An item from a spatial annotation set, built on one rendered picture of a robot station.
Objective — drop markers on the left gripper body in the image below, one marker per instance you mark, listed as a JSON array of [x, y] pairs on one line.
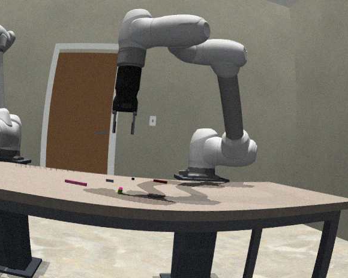
[[130, 62]]

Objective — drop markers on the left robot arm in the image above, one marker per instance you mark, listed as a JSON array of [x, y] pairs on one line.
[[234, 149]]

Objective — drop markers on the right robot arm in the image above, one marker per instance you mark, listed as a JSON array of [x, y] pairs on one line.
[[10, 125]]

